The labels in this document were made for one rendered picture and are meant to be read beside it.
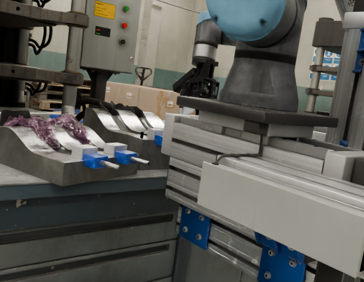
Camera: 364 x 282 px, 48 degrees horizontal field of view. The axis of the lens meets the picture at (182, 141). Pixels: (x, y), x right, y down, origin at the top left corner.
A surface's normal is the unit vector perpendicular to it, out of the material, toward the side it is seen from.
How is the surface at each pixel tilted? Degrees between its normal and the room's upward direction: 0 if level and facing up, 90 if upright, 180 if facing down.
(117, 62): 90
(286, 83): 73
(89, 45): 90
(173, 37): 90
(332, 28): 90
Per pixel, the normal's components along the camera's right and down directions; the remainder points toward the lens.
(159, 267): 0.62, 0.19
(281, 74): 0.37, -0.12
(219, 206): -0.76, -0.01
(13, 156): -0.55, 0.04
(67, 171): 0.82, 0.19
